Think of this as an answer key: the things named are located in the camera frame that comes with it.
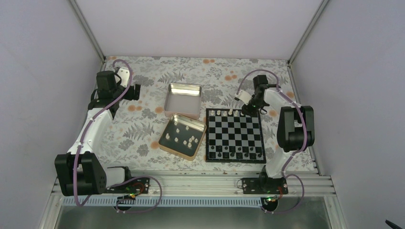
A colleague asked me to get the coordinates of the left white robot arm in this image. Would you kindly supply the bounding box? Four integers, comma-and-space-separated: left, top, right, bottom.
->
54, 68, 141, 196

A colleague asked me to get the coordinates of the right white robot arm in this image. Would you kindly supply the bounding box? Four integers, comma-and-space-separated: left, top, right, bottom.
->
235, 74, 315, 194

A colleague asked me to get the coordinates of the black white chess board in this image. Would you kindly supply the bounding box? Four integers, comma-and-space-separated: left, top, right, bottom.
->
205, 108, 266, 164

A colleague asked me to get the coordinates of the gold tin box with pieces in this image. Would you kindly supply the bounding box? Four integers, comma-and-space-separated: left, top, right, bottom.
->
158, 114, 207, 161

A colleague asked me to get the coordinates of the floral patterned table mat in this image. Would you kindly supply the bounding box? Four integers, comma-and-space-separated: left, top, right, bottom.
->
97, 56, 295, 173

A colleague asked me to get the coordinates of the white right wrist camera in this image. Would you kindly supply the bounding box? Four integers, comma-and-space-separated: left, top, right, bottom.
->
234, 90, 252, 105

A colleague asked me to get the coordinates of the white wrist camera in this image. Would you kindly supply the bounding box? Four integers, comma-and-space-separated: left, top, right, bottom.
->
234, 90, 252, 105
115, 68, 130, 88

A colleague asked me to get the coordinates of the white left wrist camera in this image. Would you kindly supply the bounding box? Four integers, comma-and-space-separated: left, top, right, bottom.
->
115, 68, 130, 88

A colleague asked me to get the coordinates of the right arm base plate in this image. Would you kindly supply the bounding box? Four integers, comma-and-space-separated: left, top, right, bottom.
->
241, 177, 289, 195

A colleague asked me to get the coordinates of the left aluminium corner post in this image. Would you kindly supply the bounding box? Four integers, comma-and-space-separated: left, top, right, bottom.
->
68, 0, 106, 62

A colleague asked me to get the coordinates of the aluminium corner post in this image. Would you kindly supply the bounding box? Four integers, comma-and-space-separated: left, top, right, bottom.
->
288, 0, 330, 67
68, 0, 106, 62

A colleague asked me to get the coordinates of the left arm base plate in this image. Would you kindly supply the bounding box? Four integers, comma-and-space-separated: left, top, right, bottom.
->
106, 177, 150, 195

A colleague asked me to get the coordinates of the aluminium front rail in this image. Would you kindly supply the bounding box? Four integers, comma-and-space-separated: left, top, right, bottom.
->
50, 176, 337, 198

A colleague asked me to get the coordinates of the right aluminium corner post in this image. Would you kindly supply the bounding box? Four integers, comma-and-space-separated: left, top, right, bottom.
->
288, 0, 330, 67

